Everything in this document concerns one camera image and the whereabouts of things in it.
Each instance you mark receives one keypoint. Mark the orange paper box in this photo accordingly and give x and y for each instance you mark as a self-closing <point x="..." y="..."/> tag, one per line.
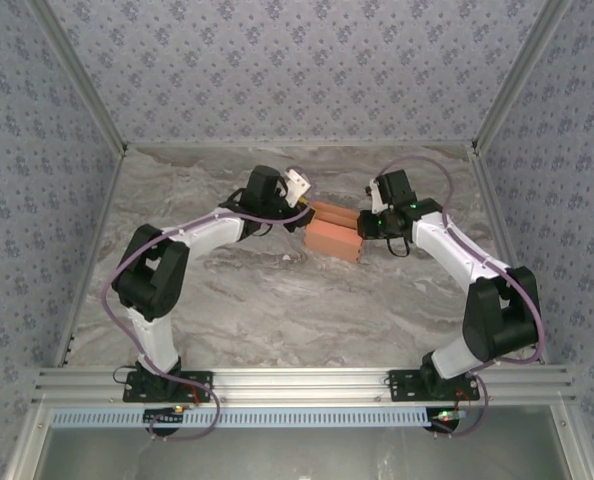
<point x="332" y="242"/>

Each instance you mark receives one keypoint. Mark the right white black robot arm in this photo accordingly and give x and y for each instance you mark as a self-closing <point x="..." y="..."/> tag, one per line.
<point x="447" y="245"/>

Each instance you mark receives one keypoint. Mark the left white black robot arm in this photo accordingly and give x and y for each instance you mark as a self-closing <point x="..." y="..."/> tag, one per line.
<point x="212" y="230"/>

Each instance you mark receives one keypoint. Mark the small controller board with light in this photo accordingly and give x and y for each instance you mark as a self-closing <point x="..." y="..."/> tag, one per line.
<point x="449" y="415"/>
<point x="162" y="416"/>

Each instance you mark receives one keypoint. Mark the grey metal sheet panel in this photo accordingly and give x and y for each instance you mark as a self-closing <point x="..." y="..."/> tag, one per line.
<point x="302" y="455"/>

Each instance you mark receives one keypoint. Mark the aluminium table back rail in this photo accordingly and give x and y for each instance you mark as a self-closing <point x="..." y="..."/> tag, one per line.
<point x="297" y="144"/>

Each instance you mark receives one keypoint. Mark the aluminium table side rail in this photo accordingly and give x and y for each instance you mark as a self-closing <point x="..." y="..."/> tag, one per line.
<point x="109" y="200"/>
<point x="490" y="200"/>

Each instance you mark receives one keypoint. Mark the aluminium mounting rail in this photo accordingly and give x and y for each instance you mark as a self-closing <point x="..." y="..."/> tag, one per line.
<point x="302" y="385"/>

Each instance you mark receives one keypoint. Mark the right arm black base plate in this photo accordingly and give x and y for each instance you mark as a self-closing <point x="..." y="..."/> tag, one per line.
<point x="407" y="387"/>

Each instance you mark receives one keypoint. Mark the aluminium corner post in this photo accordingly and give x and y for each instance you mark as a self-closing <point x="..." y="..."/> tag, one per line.
<point x="81" y="75"/>
<point x="519" y="75"/>

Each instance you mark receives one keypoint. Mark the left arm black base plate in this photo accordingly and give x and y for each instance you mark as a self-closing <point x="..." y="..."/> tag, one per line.
<point x="147" y="390"/>

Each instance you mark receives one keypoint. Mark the aluminium lower frame bar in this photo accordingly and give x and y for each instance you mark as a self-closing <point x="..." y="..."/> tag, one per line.
<point x="27" y="445"/>
<point x="577" y="445"/>

